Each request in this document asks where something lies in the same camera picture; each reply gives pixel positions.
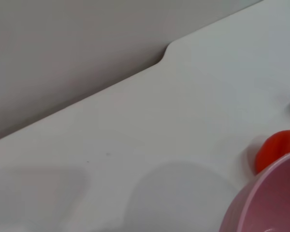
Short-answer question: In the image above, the pink bowl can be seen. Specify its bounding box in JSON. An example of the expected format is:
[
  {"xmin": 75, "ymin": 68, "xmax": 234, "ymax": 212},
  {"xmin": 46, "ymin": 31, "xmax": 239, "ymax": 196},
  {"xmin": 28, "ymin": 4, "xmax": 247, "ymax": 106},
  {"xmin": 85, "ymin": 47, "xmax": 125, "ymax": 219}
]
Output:
[{"xmin": 218, "ymin": 149, "xmax": 290, "ymax": 232}]

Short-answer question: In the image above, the orange-red toy pepper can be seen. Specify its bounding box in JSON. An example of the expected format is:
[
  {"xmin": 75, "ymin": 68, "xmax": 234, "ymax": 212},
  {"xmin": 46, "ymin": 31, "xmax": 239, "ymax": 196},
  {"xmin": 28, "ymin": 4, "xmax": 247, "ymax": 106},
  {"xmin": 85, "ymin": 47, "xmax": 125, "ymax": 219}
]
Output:
[{"xmin": 255, "ymin": 130, "xmax": 290, "ymax": 175}]

